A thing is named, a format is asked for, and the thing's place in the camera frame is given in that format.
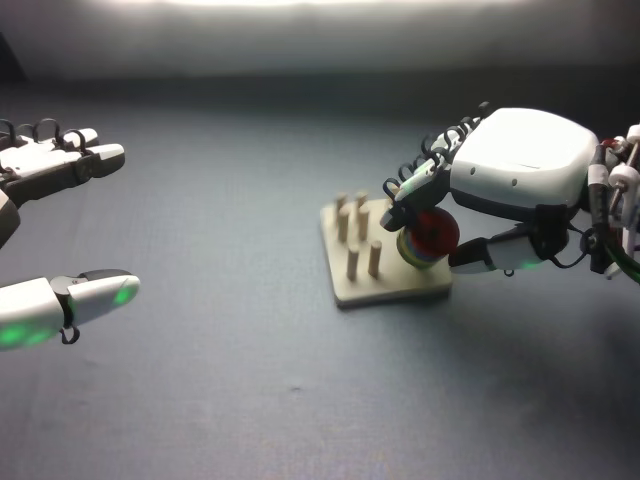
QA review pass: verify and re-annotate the wooden peg board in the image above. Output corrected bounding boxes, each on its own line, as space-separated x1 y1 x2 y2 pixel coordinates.
319 190 455 309

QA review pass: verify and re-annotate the grey table cloth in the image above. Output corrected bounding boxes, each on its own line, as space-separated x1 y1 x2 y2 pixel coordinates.
0 74 640 480

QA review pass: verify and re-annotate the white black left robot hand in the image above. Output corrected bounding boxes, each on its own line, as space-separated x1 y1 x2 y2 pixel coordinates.
0 118 142 351

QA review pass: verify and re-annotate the stack of coloured rings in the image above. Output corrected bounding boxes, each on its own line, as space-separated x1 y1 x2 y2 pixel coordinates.
396 209 460 271

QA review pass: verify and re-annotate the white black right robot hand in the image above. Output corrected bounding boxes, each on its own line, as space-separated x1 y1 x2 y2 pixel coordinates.
382 102 601 277

